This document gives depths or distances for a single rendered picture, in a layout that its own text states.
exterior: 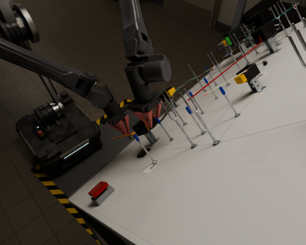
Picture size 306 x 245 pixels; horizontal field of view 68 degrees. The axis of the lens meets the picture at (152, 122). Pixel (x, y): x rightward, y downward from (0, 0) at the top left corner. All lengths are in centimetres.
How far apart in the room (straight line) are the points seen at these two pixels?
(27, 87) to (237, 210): 283
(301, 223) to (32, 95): 276
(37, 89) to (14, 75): 46
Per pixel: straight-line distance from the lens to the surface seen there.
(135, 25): 69
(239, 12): 146
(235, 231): 32
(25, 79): 314
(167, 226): 39
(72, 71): 80
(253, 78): 67
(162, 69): 60
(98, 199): 65
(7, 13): 138
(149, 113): 67
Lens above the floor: 170
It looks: 49 degrees down
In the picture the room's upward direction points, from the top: straight up
